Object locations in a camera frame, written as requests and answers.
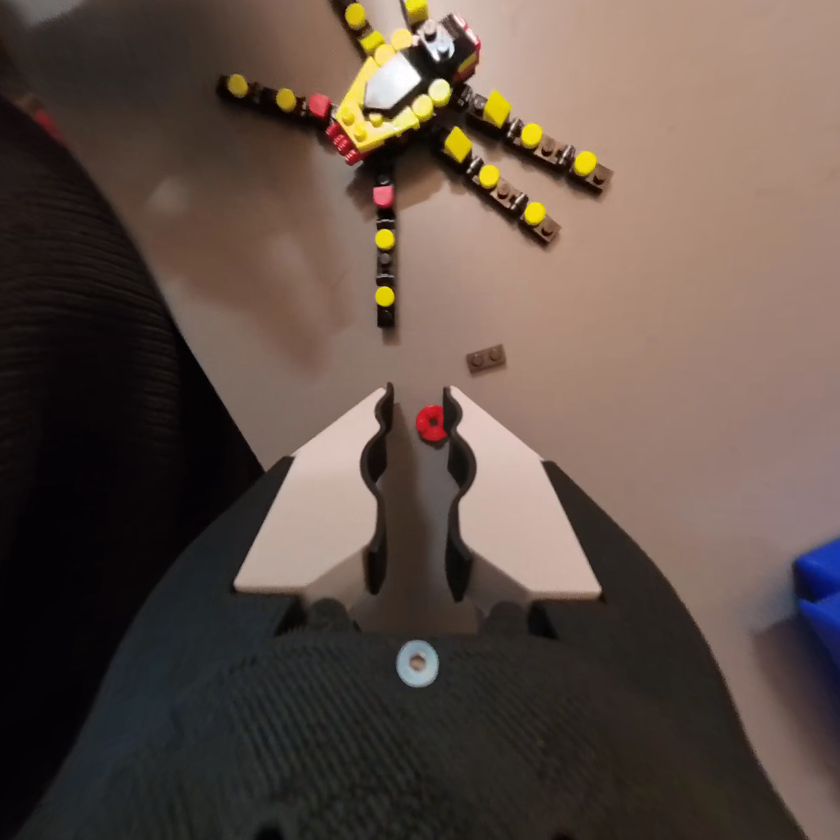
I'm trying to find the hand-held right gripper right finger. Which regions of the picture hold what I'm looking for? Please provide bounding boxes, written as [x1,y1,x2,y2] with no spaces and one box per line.
[441,385,603,621]

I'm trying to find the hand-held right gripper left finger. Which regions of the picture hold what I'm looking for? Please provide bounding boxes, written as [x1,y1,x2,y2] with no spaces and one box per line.
[233,382,396,618]

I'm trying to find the yellow black lego spider model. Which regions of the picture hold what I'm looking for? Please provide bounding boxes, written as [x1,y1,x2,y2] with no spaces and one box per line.
[217,0,615,329]

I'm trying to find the person's dark clothing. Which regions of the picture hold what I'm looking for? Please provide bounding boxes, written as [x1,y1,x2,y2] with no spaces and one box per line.
[0,92,266,840]

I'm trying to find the blue plastic bin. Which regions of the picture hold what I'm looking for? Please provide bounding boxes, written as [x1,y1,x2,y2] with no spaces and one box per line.
[792,537,840,664]

